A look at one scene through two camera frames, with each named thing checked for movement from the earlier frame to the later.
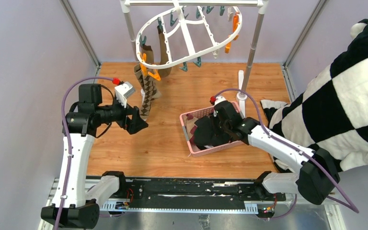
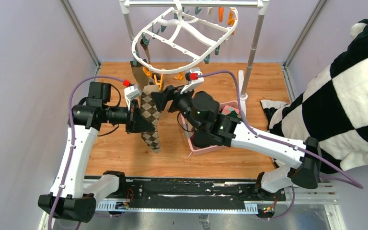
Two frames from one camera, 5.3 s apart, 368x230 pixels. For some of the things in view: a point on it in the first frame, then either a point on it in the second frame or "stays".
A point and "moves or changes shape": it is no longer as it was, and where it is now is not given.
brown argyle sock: (151, 93) moves or changes shape
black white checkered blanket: (346, 111) stays
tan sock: (148, 51) → (140, 74)
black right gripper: (216, 116) → (170, 93)
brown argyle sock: (138, 72) → (158, 78)
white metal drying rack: (241, 97) stays
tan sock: (163, 72) → (146, 50)
